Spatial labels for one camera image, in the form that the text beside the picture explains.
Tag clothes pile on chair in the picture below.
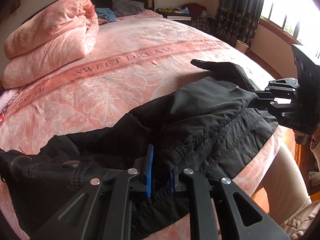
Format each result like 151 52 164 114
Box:
182 3 211 33

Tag black pants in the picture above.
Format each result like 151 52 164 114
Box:
1 62 278 239

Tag white waste bin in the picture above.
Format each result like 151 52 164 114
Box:
235 40 249 54

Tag grey pillow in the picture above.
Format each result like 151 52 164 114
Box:
111 0 145 17

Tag pink bed blanket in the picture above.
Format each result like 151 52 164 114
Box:
1 11 272 154

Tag window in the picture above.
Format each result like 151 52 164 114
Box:
261 0 319 57

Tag folded pink quilt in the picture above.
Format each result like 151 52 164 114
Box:
2 0 99 89

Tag bedside table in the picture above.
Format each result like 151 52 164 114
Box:
156 9 191 26

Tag blue garment on bed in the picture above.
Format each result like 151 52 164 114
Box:
95 8 116 22

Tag dark patterned curtain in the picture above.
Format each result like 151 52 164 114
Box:
215 0 264 47

